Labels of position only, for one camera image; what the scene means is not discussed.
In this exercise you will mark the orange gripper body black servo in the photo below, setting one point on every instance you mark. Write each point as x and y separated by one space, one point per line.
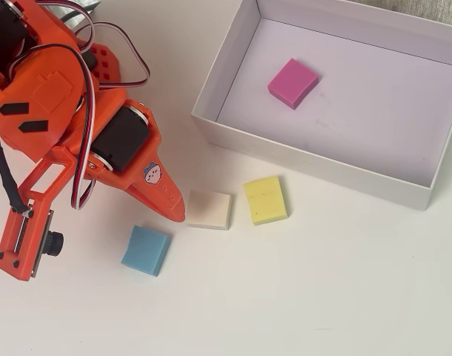
119 142

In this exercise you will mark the orange gripper finger with sticker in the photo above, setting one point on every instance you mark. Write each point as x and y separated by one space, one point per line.
155 185

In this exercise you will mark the pink foam cuboid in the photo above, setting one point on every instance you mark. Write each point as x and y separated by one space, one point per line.
292 83

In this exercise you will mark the orange robot arm with base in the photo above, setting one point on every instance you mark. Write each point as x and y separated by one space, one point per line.
52 92

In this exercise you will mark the cream white foam cuboid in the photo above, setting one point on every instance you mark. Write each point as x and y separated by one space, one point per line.
209 207

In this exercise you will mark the blue foam cuboid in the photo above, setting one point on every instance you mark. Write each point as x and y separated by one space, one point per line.
144 250

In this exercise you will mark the yellow foam cuboid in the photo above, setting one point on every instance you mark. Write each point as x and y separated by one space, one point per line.
265 200

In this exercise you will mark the white cardboard box bin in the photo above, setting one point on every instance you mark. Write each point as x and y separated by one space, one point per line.
359 111

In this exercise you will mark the grey metallic object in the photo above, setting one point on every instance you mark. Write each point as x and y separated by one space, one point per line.
89 4

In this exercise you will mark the camera on orange mount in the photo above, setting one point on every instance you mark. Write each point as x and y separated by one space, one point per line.
22 237

